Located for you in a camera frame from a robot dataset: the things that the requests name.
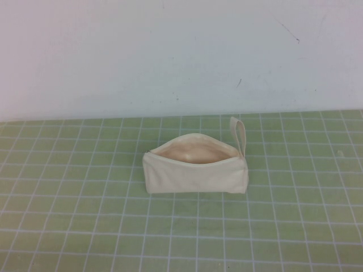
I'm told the cream canvas pencil case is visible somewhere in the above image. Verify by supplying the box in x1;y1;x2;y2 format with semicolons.
142;116;250;196

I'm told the green grid cutting mat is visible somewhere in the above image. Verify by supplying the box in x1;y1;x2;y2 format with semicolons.
0;109;363;272

